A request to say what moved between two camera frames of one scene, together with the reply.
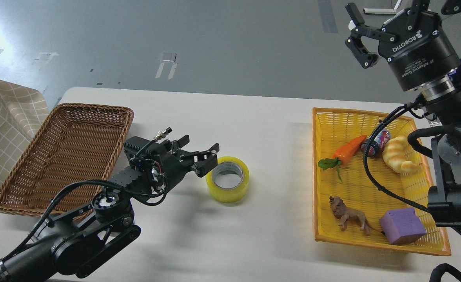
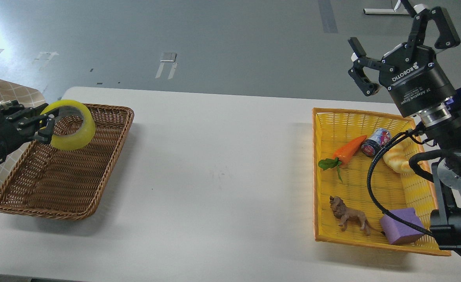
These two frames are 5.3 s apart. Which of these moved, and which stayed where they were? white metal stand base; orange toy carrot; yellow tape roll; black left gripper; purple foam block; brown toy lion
Moved: black left gripper; yellow tape roll
Stayed: orange toy carrot; purple foam block; brown toy lion; white metal stand base
